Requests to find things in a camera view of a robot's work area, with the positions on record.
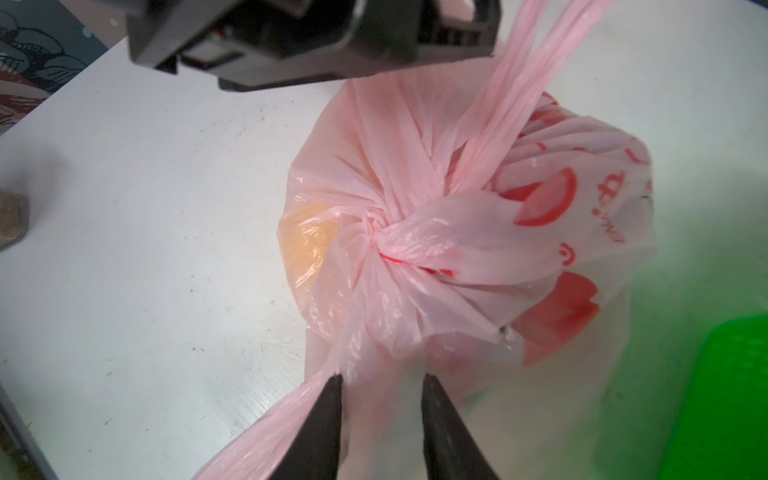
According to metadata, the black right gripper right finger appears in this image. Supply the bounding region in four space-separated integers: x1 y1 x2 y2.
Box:
421 374 499 480

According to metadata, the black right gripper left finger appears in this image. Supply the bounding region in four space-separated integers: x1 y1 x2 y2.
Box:
269 374 343 480

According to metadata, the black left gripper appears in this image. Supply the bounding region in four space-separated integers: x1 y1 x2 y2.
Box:
125 0 502 92

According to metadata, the pink plastic bag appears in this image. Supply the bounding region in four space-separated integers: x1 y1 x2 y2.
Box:
198 1 655 479

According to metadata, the green plastic basket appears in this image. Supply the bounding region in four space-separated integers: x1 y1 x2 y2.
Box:
659 315 767 480

